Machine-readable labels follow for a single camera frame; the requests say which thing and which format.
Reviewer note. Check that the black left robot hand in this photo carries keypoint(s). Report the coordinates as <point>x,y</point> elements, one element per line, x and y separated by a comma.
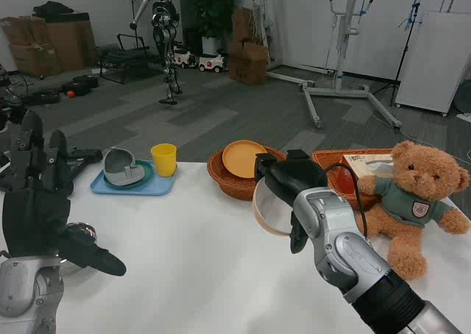
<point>33,216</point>

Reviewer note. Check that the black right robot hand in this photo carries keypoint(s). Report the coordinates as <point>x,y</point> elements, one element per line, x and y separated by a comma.
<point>290,177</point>

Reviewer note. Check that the orange white plastic bowl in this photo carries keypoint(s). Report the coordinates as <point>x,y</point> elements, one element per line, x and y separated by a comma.
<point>270,210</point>

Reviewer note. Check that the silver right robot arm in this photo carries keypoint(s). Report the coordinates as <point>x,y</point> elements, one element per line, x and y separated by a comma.
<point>342,245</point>

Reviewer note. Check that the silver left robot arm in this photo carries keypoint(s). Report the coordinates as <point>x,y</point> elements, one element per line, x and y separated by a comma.
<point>22,293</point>

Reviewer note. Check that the shiny steel bowl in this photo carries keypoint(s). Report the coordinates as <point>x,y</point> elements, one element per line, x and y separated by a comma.
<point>82,231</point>

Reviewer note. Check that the grey strainer bowl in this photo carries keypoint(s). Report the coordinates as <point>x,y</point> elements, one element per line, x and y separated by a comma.
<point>117,165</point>

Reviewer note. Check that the rectangular wicker basket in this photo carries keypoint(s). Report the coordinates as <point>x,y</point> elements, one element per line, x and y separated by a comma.
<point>338,161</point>

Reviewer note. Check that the orange plastic plate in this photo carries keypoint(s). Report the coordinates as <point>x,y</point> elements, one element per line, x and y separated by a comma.
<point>241,159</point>

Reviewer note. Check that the round wicker basket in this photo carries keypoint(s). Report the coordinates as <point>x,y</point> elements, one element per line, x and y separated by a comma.
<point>235,187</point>

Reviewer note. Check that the red white tissue box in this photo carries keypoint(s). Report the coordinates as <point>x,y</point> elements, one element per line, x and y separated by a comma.
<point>368,163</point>

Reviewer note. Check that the black tool beyond table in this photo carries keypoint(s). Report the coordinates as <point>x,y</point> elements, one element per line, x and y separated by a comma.
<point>86,154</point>

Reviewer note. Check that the white wheeled lift stand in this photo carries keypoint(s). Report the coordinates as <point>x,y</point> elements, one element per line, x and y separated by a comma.
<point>342,87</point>

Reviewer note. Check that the blue plastic tray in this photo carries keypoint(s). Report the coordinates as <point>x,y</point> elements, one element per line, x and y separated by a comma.
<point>147,187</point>

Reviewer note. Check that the flat black equipment case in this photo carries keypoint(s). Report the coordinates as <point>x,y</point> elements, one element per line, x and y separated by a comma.
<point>42,98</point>

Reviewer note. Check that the brown teddy bear green sweater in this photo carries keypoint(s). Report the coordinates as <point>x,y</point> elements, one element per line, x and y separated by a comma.
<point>408,201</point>

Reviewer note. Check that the green plastic plate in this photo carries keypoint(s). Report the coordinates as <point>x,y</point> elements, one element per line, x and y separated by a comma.
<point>147,170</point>

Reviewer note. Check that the stacked brown cardboard boxes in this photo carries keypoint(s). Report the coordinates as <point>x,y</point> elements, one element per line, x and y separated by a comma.
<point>248,60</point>

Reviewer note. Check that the yellow plastic cup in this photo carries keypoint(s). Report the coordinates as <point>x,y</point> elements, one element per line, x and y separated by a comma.
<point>163,161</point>

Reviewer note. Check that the small orange ball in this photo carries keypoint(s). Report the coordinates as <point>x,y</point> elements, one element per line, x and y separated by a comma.
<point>71,93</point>

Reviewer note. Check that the white toy car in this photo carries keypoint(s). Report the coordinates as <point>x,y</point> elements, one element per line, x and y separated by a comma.
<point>184,59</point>
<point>211,63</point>

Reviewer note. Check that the large brown cardboard boxes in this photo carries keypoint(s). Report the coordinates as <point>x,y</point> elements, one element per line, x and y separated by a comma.
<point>55,43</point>

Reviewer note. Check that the black tripod stand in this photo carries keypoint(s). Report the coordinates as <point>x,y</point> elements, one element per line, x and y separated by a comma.
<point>406,47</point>

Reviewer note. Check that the white rolling cabinet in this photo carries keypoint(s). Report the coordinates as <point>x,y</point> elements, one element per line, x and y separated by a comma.
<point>430,62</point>

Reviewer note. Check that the potted green plant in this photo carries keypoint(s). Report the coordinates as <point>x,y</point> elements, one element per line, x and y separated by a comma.
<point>211,10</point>

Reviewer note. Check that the hanging humanoid robot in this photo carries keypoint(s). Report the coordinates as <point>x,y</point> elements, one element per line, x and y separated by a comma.
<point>163,32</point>

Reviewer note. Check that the black metal bench frame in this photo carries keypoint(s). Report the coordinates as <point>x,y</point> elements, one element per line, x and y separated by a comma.
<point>125,60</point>

